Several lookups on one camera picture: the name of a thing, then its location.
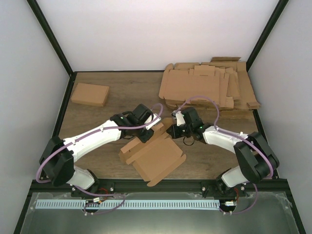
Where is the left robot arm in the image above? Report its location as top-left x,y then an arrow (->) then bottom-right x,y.
36,104 -> 161,197

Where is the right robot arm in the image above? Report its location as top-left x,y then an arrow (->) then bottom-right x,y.
167,107 -> 280,196

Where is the folded brown cardboard box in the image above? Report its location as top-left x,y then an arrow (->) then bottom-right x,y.
71,83 -> 110,106

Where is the stack of flat cardboard sheets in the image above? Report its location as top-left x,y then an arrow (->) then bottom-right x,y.
158,57 -> 260,112

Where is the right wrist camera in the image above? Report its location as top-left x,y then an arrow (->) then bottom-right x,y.
171,110 -> 185,127

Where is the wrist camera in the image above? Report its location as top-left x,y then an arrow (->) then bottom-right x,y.
171,110 -> 185,127
144,113 -> 161,130

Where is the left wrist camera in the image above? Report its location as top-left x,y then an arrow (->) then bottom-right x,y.
144,113 -> 161,130

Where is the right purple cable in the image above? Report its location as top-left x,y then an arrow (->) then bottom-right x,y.
174,95 -> 273,216

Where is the purple cable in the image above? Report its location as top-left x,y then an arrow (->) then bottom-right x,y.
36,103 -> 164,217
174,95 -> 273,216

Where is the black aluminium frame rail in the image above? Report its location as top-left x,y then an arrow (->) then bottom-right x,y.
28,179 -> 291,199

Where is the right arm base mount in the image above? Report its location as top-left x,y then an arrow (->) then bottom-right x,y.
200,177 -> 246,199

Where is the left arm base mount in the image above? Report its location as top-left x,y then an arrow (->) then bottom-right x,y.
67,168 -> 114,198

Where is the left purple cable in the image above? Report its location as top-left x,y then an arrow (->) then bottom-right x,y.
36,103 -> 164,217

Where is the light blue slotted cable duct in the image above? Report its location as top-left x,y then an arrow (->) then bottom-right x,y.
35,199 -> 220,210

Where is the right black corner post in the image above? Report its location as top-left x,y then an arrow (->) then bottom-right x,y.
246,0 -> 289,71

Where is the black corner post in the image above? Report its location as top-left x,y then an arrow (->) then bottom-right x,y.
26,0 -> 74,77
246,0 -> 289,71

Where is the left black corner post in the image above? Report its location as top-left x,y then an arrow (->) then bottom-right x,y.
26,0 -> 74,77

